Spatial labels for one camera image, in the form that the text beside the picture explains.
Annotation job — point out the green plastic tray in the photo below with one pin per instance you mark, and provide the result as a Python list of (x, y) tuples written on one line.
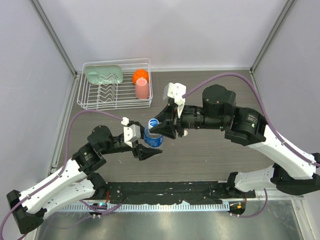
[(103, 74)]

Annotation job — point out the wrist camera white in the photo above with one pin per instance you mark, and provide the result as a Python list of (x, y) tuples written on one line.
[(131, 131), (175, 91)]

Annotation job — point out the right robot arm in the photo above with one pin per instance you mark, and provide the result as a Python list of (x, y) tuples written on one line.
[(293, 172)]

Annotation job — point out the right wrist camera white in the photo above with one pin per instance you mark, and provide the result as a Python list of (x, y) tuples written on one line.
[(175, 91)]

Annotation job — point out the blue label water bottle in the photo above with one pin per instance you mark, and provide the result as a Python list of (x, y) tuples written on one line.
[(152, 139)]

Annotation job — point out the white slotted cable duct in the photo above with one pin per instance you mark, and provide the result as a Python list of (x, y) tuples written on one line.
[(182, 207)]

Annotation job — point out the white blue bottle cap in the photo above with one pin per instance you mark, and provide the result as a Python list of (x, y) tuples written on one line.
[(153, 122)]

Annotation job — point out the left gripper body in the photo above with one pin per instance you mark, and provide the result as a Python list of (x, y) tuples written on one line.
[(134, 144)]

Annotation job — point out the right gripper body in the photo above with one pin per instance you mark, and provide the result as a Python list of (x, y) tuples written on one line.
[(178, 123)]

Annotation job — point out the orange bowl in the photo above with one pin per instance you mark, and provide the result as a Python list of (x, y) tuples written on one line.
[(140, 74)]

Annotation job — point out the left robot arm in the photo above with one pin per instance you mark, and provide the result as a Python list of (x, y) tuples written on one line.
[(77, 179)]

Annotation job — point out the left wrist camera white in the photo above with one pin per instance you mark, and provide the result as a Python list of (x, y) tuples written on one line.
[(131, 131)]

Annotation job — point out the white wire dish rack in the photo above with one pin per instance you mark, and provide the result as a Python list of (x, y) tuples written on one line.
[(104, 97)]

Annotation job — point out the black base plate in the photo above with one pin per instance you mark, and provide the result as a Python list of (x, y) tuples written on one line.
[(169, 193)]

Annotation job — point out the pink cup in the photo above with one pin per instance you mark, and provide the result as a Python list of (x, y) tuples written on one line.
[(142, 89)]

